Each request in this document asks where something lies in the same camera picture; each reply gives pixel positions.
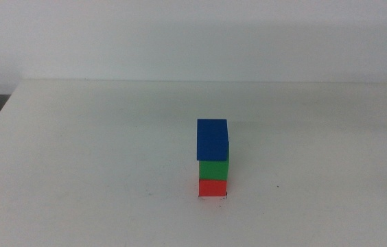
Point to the blue cube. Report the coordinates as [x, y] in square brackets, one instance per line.
[212, 139]

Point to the green cube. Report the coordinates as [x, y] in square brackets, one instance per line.
[214, 170]

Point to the red cube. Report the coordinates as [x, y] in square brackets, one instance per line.
[213, 188]

